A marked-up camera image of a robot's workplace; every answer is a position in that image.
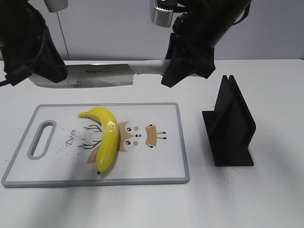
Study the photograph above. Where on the white-handled kitchen knife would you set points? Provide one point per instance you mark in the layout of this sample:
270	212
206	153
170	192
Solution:
104	75

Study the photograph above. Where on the black knife stand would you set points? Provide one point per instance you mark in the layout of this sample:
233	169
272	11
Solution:
230	126

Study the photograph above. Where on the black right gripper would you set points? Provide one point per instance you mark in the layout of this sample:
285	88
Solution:
204	23

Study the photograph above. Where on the white grey-rimmed cutting board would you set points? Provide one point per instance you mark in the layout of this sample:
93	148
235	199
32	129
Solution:
58	148

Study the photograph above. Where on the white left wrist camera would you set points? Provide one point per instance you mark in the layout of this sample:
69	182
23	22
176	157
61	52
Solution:
56	5

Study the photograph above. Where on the yellow plastic banana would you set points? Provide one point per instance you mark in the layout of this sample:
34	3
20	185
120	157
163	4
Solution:
110	139

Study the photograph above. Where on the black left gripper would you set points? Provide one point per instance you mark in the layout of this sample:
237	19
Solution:
26	45

